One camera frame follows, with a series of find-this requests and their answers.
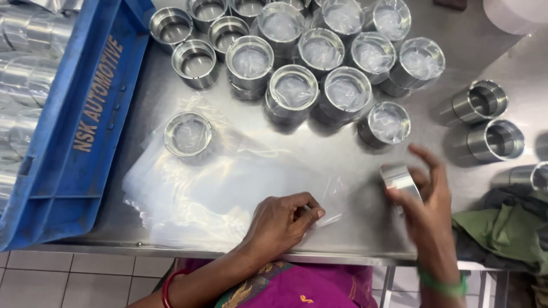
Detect cluster of bagged steel cups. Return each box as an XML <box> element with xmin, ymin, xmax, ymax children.
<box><xmin>225</xmin><ymin>0</ymin><xmax>446</xmax><ymax>149</ymax></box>

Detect single clear plastic bag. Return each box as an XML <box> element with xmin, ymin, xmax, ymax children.
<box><xmin>300</xmin><ymin>175</ymin><xmax>346</xmax><ymax>230</ymax></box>

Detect dark grey cloth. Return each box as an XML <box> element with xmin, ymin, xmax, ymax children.
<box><xmin>454</xmin><ymin>183</ymin><xmax>548</xmax><ymax>274</ymax></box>

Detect bare steel cup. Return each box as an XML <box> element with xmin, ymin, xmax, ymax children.
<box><xmin>186</xmin><ymin>0</ymin><xmax>229</xmax><ymax>33</ymax></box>
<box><xmin>171</xmin><ymin>39</ymin><xmax>220</xmax><ymax>90</ymax></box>
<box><xmin>380</xmin><ymin>163</ymin><xmax>424</xmax><ymax>214</ymax></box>
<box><xmin>466</xmin><ymin>119</ymin><xmax>526</xmax><ymax>163</ymax></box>
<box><xmin>229</xmin><ymin>0</ymin><xmax>269</xmax><ymax>25</ymax></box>
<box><xmin>451</xmin><ymin>80</ymin><xmax>509</xmax><ymax>126</ymax></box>
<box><xmin>149</xmin><ymin>7</ymin><xmax>194</xmax><ymax>53</ymax></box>
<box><xmin>207</xmin><ymin>16</ymin><xmax>251</xmax><ymax>61</ymax></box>
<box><xmin>491</xmin><ymin>161</ymin><xmax>548</xmax><ymax>191</ymax></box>

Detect rows of wrapped steel cylinders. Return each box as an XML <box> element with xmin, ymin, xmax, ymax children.
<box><xmin>0</xmin><ymin>0</ymin><xmax>84</xmax><ymax>214</ymax></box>

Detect bagged round steel cup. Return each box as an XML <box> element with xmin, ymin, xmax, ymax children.
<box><xmin>163</xmin><ymin>112</ymin><xmax>214</xmax><ymax>158</ymax></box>

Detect pile of clear plastic bags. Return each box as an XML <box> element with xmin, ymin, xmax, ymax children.
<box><xmin>122</xmin><ymin>96</ymin><xmax>343</xmax><ymax>254</ymax></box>

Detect green bangle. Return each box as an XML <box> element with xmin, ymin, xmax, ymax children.
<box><xmin>417</xmin><ymin>267</ymin><xmax>468</xmax><ymax>298</ymax></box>

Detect white round container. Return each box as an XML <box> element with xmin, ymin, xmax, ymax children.
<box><xmin>483</xmin><ymin>0</ymin><xmax>548</xmax><ymax>36</ymax></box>

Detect magenta garment with gold trim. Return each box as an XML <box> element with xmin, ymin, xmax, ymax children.
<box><xmin>178</xmin><ymin>258</ymin><xmax>378</xmax><ymax>308</ymax></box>

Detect person's left hand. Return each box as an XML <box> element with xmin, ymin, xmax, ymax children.
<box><xmin>242</xmin><ymin>192</ymin><xmax>326</xmax><ymax>260</ymax></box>

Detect red bangle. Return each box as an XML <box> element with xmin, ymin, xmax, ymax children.
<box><xmin>161</xmin><ymin>268</ymin><xmax>189</xmax><ymax>308</ymax></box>

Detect steel table frame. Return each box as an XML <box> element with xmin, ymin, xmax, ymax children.
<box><xmin>380</xmin><ymin>264</ymin><xmax>511</xmax><ymax>308</ymax></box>

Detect blue plastic crate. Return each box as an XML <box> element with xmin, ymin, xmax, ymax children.
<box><xmin>0</xmin><ymin>0</ymin><xmax>156</xmax><ymax>252</ymax></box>

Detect green cloth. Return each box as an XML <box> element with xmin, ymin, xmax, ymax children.
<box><xmin>452</xmin><ymin>203</ymin><xmax>548</xmax><ymax>275</ymax></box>

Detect person's right hand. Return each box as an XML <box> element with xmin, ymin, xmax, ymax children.
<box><xmin>385</xmin><ymin>143</ymin><xmax>461</xmax><ymax>272</ymax></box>

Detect small dark brown object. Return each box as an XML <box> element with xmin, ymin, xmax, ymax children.
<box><xmin>433</xmin><ymin>0</ymin><xmax>468</xmax><ymax>12</ymax></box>

